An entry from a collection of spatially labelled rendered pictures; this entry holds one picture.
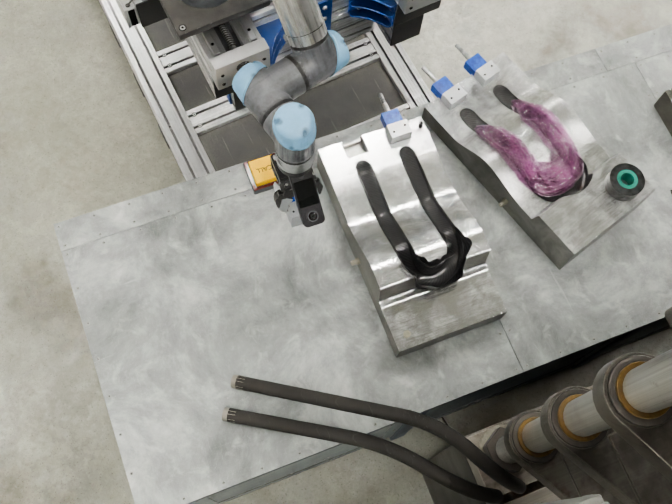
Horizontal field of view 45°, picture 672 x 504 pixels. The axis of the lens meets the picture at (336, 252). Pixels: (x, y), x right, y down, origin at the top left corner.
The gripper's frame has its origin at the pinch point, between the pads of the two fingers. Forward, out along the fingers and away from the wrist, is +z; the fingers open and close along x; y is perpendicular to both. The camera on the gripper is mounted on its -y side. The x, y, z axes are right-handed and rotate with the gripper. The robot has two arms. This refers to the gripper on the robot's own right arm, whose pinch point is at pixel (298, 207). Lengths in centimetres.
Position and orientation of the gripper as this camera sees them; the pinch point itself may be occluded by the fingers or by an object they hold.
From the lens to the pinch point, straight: 175.9
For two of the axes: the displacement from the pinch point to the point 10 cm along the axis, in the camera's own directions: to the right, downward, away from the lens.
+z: -0.4, 3.3, 9.4
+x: -9.3, 3.3, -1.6
